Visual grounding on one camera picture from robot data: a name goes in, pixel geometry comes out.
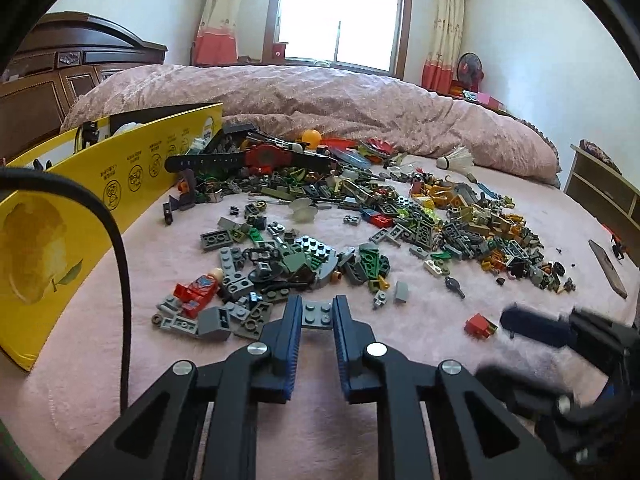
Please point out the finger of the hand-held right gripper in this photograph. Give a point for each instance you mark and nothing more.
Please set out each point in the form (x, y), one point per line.
(535, 325)
(515, 385)

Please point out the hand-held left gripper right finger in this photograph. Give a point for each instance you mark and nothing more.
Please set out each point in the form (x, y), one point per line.
(342, 340)

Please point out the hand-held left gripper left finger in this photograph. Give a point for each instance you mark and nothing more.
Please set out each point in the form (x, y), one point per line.
(292, 340)

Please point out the small grey toy brick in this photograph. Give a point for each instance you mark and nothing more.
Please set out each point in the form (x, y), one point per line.
(317, 314)

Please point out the red toy brick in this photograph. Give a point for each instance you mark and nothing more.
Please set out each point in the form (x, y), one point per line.
(479, 326)

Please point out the yellow cardboard box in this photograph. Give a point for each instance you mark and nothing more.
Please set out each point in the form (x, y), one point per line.
(50, 240)

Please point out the smartphone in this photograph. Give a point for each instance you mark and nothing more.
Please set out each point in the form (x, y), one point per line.
(607, 267)

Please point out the red toy minifigure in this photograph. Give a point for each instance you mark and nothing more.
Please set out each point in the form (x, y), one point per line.
(197, 292)

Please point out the pile of toy bricks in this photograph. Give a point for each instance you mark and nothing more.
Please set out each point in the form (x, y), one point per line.
(425, 225)

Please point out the pink bed sheet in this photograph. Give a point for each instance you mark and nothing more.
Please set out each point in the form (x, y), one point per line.
(150, 360)

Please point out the wooden shelf unit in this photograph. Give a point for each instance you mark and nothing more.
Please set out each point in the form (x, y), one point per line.
(600, 195)

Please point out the white badminton shuttlecock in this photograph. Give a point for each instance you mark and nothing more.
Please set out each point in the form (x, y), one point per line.
(460, 159)

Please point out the red black wristwatch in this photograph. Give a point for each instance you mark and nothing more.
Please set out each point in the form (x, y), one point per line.
(262, 155)

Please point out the orange ball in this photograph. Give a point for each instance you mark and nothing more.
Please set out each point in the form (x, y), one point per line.
(312, 138)

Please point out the pink box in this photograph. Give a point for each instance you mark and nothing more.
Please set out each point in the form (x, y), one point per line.
(490, 100)

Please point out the pink quilt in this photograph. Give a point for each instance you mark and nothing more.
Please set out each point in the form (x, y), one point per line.
(325, 100)

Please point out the red electric fan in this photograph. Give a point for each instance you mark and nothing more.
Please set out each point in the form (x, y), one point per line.
(470, 67)

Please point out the small red box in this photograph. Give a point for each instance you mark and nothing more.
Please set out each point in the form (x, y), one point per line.
(279, 51)

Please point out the thin pole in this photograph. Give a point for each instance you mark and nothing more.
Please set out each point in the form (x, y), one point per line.
(338, 40)

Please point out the cream red curtain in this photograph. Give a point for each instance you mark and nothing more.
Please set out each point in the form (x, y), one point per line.
(442, 35)
(220, 20)

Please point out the window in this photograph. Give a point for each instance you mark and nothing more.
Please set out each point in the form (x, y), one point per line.
(310, 10)

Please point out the brown wooden headboard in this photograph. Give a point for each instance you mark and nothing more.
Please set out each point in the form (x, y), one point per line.
(40, 105)

